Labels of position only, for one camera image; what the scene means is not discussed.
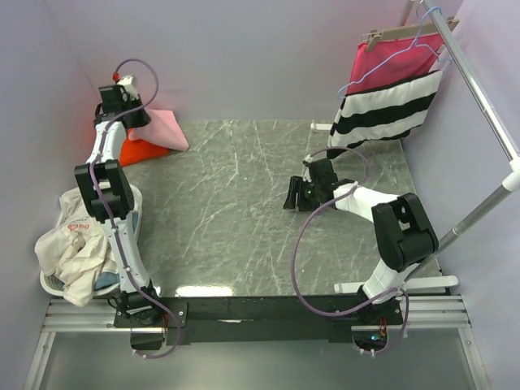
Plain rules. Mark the wooden clip hanger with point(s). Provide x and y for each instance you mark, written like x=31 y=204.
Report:
x=375 y=36

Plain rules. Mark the pink t shirt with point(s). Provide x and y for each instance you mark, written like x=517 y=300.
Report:
x=163 y=130

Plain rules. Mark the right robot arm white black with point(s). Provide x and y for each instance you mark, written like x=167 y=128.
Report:
x=403 y=232

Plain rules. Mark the folded orange t shirt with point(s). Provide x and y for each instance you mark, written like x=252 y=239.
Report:
x=135 y=150

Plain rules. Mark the black white striped cloth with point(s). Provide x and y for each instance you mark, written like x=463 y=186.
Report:
x=385 y=113

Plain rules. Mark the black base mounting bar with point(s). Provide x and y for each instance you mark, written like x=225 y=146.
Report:
x=248 y=319

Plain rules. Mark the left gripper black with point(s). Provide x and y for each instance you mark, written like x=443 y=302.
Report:
x=145 y=118

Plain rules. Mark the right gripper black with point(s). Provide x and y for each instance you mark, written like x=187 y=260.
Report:
x=297 y=185

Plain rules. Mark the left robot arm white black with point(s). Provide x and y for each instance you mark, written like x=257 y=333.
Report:
x=108 y=197

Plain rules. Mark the white t shirt red print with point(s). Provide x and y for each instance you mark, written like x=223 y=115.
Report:
x=69 y=252

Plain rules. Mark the metal clothes rack pole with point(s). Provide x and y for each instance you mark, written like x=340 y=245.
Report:
x=465 y=159

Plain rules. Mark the magenta hanging cloth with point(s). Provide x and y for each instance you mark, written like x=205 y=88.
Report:
x=390 y=63

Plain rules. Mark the aluminium frame rail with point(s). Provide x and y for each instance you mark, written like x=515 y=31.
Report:
x=444 y=312

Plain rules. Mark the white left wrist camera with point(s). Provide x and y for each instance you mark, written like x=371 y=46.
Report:
x=129 y=83

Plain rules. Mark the white laundry basket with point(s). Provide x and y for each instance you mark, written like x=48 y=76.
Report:
x=53 y=280

